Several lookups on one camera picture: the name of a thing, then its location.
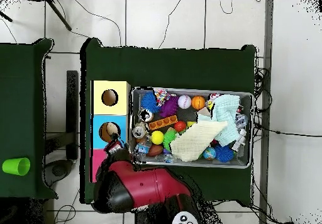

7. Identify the cream waffle cloth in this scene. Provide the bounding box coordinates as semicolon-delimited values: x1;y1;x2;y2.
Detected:
169;120;228;162

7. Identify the mint green waffle cloth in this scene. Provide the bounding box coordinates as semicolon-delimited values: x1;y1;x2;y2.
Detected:
197;94;241;147

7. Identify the wooden three-hole box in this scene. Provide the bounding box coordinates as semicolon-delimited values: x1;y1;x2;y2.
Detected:
89;80;131;183

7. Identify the silver mesh bin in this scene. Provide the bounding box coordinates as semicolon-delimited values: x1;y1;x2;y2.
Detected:
128;87;253;169

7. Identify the yellow ball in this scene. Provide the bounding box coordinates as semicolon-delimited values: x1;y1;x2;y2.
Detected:
150;130;165;145

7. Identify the orange toy brick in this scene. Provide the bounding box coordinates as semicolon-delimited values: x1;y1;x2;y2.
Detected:
148;115;179;131

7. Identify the blue fuzzy ball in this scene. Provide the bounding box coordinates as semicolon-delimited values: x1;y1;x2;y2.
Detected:
140;91;160;114

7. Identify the grey floor base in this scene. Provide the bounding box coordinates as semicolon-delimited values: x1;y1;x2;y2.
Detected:
42;159;74;187

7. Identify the purple spiky ball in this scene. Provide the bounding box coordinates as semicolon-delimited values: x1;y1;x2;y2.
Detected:
158;96;179;118

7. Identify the red ball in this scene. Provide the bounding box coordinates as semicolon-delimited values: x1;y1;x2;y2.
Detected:
174;120;187;133

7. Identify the white toy baseball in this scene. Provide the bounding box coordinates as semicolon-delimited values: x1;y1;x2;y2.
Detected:
177;94;192;109

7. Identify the dark green tablecloth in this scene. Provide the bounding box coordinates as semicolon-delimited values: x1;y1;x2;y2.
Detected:
0;38;58;200
80;38;257;207

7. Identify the orange toy basketball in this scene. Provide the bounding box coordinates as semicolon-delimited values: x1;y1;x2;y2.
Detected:
191;95;206;111

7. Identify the green plastic cup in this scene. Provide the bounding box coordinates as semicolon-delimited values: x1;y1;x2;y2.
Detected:
2;157;31;176

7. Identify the black tripod leg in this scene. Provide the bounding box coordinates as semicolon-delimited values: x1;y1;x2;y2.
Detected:
0;9;13;23
46;0;72;31

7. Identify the black floor cable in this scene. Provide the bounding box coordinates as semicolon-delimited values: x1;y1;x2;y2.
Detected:
253;123;322;138

